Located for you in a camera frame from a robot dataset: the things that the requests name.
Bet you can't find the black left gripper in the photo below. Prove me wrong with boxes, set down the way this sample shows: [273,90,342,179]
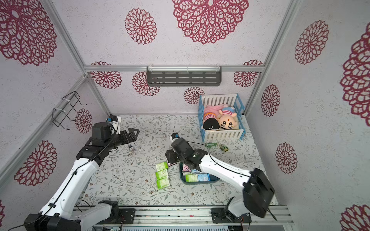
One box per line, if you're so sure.
[104,127,139,151]

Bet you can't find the green tissue pack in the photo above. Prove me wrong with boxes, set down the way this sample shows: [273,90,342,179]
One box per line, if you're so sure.
[155,161,169,172]
[155,169,169,180]
[156,177,171,190]
[185,174,198,182]

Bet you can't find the dark teal storage box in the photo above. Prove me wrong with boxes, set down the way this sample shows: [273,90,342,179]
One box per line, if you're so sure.
[179,162,220,185]

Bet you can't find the blue tissue pack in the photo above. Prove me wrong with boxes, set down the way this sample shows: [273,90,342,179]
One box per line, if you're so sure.
[198,173,210,182]

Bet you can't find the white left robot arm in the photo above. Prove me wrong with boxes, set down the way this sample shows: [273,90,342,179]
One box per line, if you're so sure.
[23,120,140,231]

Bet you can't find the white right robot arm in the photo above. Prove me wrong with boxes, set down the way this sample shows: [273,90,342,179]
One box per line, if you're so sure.
[166,133,275,218]

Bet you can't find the green tissue pack bottom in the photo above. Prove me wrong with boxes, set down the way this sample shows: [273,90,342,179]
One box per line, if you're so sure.
[156,177,171,190]

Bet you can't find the black-haired plush doll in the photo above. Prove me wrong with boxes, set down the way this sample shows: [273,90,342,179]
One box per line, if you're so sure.
[202,106,240,131]

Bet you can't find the pink plush doll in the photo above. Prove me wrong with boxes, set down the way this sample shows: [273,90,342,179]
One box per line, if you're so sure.
[203,104,229,118]

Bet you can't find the blue white toy crib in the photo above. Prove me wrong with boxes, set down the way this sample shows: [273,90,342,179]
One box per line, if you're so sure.
[198,94,245,142]

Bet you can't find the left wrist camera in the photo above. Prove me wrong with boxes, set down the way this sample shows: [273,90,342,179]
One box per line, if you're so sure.
[106,115,121,130]

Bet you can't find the green carabiner keychain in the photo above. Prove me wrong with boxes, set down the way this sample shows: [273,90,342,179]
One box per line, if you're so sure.
[204,143,218,148]

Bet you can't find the small figurine keychain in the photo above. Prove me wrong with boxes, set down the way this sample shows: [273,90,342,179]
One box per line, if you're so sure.
[220,144,229,152]

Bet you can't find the black wire wall rack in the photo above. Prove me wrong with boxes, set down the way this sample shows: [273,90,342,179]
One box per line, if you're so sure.
[51,91,87,131]

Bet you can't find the grey wall shelf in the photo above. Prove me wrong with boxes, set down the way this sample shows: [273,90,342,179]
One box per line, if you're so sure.
[146,66,222,87]

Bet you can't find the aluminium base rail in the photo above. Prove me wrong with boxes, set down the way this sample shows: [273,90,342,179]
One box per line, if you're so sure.
[94,206,295,231]

